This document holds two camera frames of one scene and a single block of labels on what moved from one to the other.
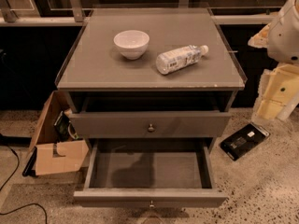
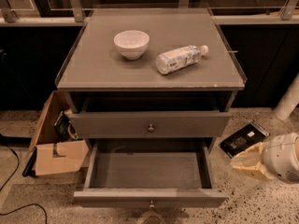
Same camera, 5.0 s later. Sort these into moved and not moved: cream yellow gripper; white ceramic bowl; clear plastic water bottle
Moved: cream yellow gripper
Not moved: clear plastic water bottle; white ceramic bowl
